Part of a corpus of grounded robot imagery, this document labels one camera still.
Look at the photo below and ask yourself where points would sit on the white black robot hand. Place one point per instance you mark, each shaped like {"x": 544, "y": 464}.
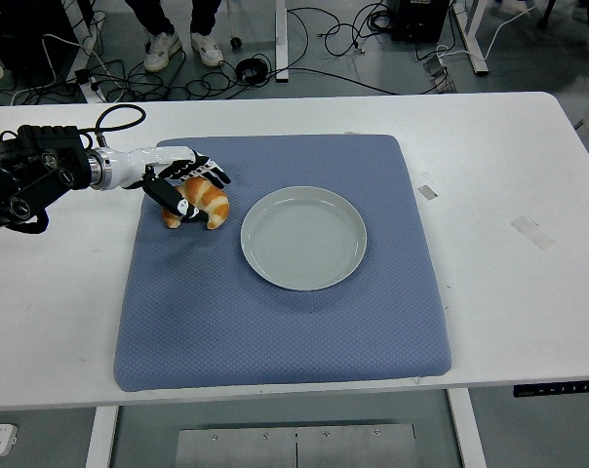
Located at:
{"x": 129, "y": 168}

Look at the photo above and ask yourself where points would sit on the golden croissant bread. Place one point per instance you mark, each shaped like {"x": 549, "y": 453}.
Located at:
{"x": 212, "y": 202}

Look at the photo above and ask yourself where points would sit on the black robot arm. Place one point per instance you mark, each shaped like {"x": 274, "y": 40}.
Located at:
{"x": 36, "y": 170}

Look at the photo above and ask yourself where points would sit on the round grey plate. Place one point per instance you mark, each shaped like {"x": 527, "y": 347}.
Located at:
{"x": 302, "y": 239}

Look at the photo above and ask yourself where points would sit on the grey metal plate with screws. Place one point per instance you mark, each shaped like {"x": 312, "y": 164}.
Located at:
{"x": 294, "y": 446}

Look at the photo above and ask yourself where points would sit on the person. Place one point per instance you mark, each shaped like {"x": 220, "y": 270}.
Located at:
{"x": 160, "y": 46}

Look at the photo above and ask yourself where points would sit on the black caster wheel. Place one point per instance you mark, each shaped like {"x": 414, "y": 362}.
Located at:
{"x": 235, "y": 42}

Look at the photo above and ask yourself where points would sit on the large black equipment box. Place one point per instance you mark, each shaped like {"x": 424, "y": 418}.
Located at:
{"x": 21, "y": 29}

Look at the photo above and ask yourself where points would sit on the white desk leg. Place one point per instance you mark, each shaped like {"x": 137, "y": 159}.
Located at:
{"x": 282, "y": 39}
{"x": 475, "y": 39}

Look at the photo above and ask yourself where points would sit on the blue quilted mat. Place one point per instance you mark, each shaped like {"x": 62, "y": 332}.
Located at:
{"x": 275, "y": 331}

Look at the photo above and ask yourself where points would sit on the white table leg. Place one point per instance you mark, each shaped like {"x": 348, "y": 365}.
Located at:
{"x": 467, "y": 429}
{"x": 102, "y": 436}

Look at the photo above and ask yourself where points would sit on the small grey tape strip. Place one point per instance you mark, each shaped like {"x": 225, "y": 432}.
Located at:
{"x": 427, "y": 191}

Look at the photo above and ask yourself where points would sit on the black computer case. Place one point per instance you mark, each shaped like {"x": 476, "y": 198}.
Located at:
{"x": 419, "y": 19}

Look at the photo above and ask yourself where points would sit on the large grey tape strip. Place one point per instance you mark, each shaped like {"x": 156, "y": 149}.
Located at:
{"x": 532, "y": 232}

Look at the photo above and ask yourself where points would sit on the black table control panel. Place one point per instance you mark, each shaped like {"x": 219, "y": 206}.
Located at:
{"x": 550, "y": 390}

